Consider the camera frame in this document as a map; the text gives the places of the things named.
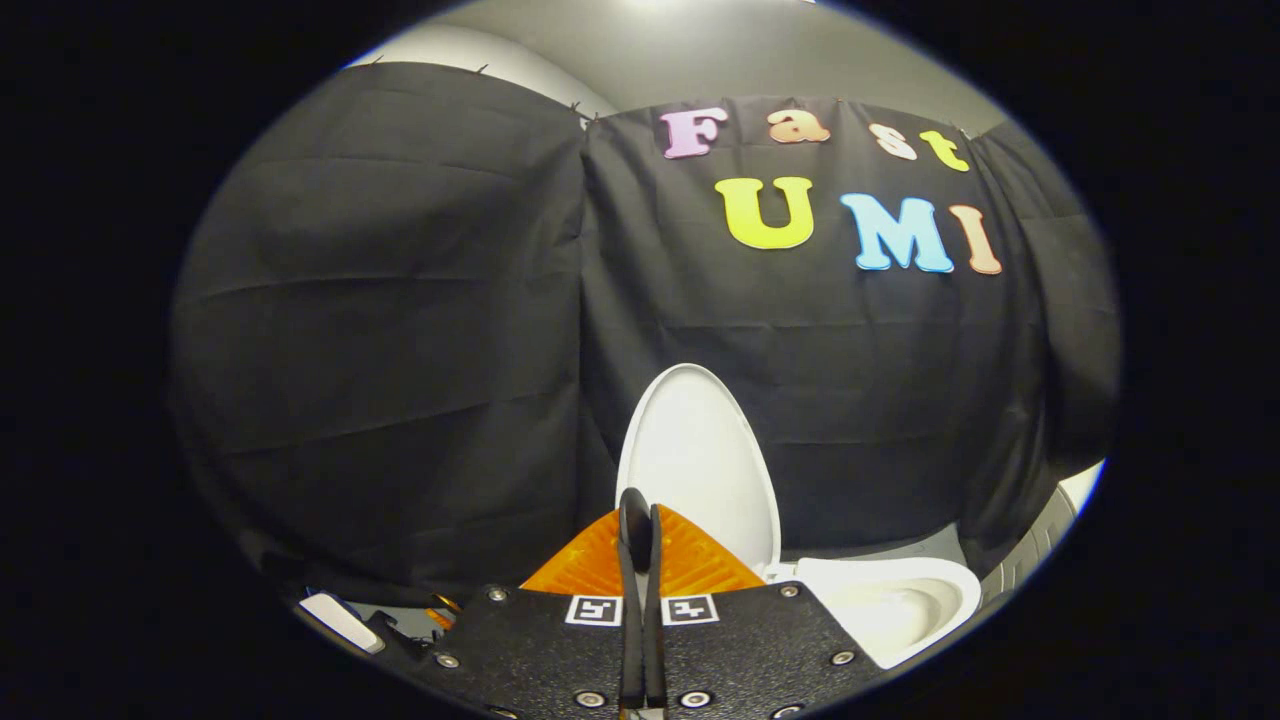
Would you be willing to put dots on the black backdrop cloth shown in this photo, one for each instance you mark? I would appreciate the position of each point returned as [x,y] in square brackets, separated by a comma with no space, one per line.
[400,350]

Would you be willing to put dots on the white rounded bar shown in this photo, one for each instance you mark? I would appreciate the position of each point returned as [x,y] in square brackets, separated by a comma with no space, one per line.
[340,620]

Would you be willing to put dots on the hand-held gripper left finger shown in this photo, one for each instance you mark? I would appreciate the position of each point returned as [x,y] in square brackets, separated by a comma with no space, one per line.
[540,650]

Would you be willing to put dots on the orange black object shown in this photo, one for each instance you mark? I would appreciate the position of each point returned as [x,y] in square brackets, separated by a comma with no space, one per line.
[443,612]

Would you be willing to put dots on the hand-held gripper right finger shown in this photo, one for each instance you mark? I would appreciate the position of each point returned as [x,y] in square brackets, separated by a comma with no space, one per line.
[750,650]

